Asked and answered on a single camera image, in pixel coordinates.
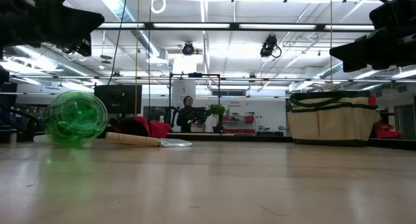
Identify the shelf with red bins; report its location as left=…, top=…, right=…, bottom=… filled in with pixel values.
left=222, top=112, right=256, bottom=135

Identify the person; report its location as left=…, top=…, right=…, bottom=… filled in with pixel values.
left=176, top=95, right=198, bottom=134

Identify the green potted plant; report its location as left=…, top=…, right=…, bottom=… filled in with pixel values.
left=209, top=103, right=226, bottom=134

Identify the red bin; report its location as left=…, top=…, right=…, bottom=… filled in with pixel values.
left=376, top=122, right=402, bottom=140

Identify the white cable ring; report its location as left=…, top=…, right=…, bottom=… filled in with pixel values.
left=150, top=0, right=167, bottom=15

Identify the black overhead light bar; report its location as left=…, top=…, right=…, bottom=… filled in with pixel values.
left=96, top=21, right=375, bottom=32

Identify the black metal frame stand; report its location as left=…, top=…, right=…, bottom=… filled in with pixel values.
left=168, top=72, right=222, bottom=134

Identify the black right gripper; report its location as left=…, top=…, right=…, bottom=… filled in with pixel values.
left=330, top=0, right=416, bottom=71

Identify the silver ventilation duct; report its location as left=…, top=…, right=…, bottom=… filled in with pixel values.
left=320, top=61, right=345, bottom=79
left=6, top=44, right=98, bottom=82
left=94, top=0, right=161, bottom=58

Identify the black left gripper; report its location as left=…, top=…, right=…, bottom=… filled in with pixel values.
left=0, top=0, right=105, bottom=58

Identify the thin black hanging cable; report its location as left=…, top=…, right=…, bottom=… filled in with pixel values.
left=148, top=0, right=153, bottom=121

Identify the black overhead camera with cable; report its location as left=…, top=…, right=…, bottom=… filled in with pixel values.
left=259, top=34, right=283, bottom=60

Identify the beige green gardening bag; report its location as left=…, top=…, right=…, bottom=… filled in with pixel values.
left=286, top=90, right=379, bottom=148

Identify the round black ceiling camera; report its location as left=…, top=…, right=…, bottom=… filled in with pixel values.
left=181, top=42, right=196, bottom=56

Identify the thick black curved cable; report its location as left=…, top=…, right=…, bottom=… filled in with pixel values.
left=0, top=102, right=43, bottom=132

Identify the large black monitor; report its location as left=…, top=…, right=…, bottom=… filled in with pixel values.
left=94, top=84, right=143, bottom=115

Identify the wooden handled metal trowel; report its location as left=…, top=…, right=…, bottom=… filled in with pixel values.
left=105, top=131, right=193, bottom=149

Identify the red and black garden glove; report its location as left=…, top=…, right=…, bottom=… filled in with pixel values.
left=109, top=116, right=172, bottom=140

